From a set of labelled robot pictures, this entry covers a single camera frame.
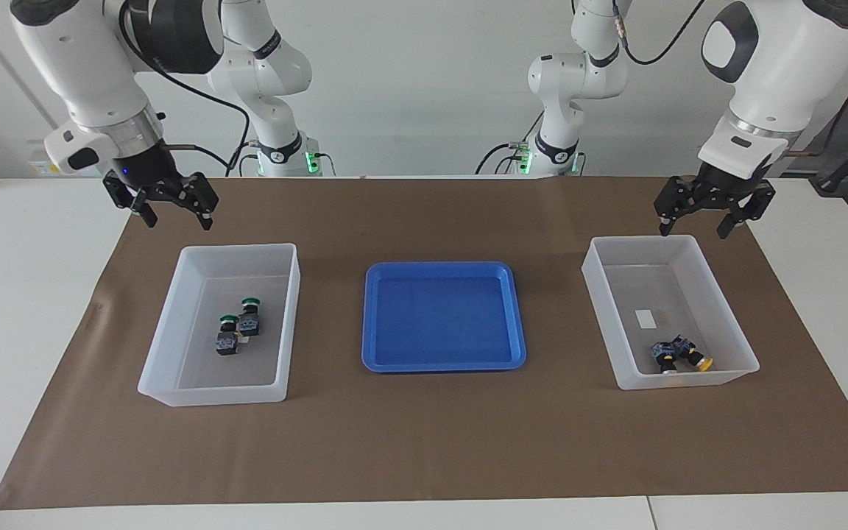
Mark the yellow push button switch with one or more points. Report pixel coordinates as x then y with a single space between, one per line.
662 355
693 355

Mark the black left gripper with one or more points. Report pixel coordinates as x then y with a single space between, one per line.
715 188

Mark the blue plastic tray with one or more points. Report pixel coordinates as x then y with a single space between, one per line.
439 324

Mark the white paper label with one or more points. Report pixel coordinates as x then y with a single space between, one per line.
645 319

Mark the brown paper table mat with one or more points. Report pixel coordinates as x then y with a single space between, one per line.
424 442

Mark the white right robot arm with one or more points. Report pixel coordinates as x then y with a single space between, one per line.
93 66

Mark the green push button switch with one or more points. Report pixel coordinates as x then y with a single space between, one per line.
249 320
227 342

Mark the translucent white plastic box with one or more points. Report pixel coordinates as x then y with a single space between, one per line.
704 309
196 368

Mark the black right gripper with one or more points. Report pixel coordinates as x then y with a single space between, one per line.
148 180

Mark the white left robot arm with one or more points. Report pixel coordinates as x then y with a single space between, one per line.
785 66

